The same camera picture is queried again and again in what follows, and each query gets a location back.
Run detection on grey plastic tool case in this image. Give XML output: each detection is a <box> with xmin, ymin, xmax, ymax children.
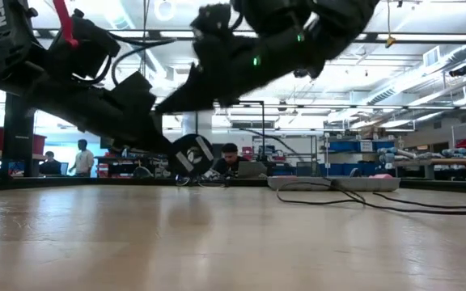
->
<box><xmin>267</xmin><ymin>175</ymin><xmax>401</xmax><ymax>192</ymax></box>

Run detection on white building column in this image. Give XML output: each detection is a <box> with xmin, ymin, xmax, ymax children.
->
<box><xmin>182</xmin><ymin>111</ymin><xmax>214</xmax><ymax>137</ymax></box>

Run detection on person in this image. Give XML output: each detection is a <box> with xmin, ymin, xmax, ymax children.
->
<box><xmin>38</xmin><ymin>150</ymin><xmax>69</xmax><ymax>175</ymax></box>
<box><xmin>212</xmin><ymin>142</ymin><xmax>251</xmax><ymax>179</ymax></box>
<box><xmin>69</xmin><ymin>138</ymin><xmax>95</xmax><ymax>178</ymax></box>

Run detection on grey laptop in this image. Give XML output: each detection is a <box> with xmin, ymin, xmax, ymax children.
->
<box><xmin>236</xmin><ymin>161</ymin><xmax>269</xmax><ymax>179</ymax></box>

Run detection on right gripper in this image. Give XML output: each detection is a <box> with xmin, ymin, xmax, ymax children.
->
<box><xmin>155</xmin><ymin>2</ymin><xmax>259</xmax><ymax>116</ymax></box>

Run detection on black vertical post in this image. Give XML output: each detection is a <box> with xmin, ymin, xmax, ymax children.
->
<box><xmin>4</xmin><ymin>92</ymin><xmax>36</xmax><ymax>179</ymax></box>

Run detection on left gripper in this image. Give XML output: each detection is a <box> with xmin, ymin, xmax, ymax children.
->
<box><xmin>74</xmin><ymin>71</ymin><xmax>174</xmax><ymax>163</ymax></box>

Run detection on blue storage bins shelf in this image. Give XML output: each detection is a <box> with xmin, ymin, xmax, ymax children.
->
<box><xmin>325</xmin><ymin>137</ymin><xmax>398</xmax><ymax>177</ymax></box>

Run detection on thin black cord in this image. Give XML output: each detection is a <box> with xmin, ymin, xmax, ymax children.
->
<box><xmin>275</xmin><ymin>176</ymin><xmax>466</xmax><ymax>216</ymax></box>

